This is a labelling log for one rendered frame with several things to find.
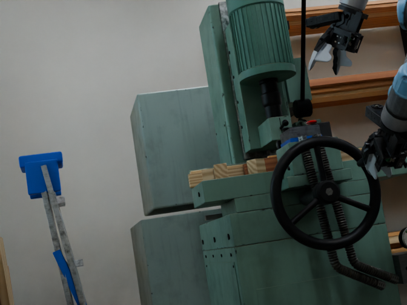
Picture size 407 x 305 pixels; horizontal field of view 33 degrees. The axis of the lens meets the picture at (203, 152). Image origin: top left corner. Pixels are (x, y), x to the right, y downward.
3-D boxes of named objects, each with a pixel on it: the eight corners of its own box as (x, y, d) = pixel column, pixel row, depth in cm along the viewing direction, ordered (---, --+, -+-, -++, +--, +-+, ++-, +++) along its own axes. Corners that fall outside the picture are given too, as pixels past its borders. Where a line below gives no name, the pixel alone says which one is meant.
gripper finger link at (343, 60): (348, 80, 206) (348, 54, 200) (332, 73, 210) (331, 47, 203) (354, 75, 207) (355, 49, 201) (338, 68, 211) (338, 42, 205)
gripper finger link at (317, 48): (316, 48, 195) (335, 26, 197) (312, 46, 196) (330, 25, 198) (320, 59, 199) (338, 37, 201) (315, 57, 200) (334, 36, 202)
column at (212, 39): (240, 216, 225) (206, 4, 234) (228, 221, 246) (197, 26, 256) (307, 206, 228) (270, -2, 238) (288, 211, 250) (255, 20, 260)
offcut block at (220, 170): (215, 181, 196) (213, 166, 197) (228, 178, 196) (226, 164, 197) (215, 180, 192) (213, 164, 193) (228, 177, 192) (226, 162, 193)
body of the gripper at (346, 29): (343, 52, 194) (359, 11, 191) (319, 43, 200) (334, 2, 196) (357, 55, 200) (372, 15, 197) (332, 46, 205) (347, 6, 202)
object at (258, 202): (236, 213, 189) (234, 198, 190) (222, 218, 210) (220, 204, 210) (373, 192, 196) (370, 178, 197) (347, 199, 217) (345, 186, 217)
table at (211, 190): (209, 200, 179) (206, 176, 180) (193, 209, 209) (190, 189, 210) (426, 167, 190) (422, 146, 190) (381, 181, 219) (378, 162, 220)
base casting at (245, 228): (232, 247, 188) (227, 213, 189) (201, 251, 244) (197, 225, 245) (387, 223, 196) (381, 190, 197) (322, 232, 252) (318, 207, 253)
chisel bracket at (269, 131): (272, 145, 206) (268, 117, 207) (261, 153, 220) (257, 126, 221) (296, 142, 207) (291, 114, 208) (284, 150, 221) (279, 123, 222)
